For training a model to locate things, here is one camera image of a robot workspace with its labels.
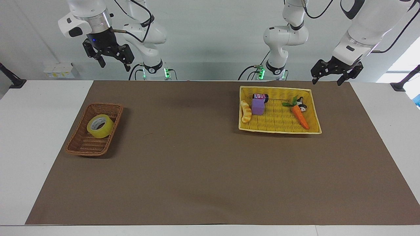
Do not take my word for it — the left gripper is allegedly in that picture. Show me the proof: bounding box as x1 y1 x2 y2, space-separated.
311 56 364 87

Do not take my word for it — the yellow tape roll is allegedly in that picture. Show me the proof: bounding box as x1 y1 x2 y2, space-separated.
87 114 115 139

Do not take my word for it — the white wall socket box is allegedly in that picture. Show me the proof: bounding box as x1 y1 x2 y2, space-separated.
44 63 75 79

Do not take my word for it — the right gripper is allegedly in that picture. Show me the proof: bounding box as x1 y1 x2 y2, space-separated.
82 28 135 72

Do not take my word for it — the brown wicker basket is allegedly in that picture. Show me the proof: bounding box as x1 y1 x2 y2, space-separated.
65 103 124 157

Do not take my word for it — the yellow woven basket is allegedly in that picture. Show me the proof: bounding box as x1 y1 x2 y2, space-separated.
238 86 322 135

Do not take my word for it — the toy bread loaf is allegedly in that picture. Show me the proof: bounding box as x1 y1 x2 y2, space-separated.
241 100 252 123

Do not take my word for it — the toy carrot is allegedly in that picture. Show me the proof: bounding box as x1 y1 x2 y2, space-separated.
282 97 310 130

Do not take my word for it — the purple block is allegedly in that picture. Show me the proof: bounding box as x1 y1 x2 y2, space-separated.
251 98 265 116

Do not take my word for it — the black stand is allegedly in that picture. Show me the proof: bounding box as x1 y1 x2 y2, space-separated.
0 62 27 89
390 65 420 92

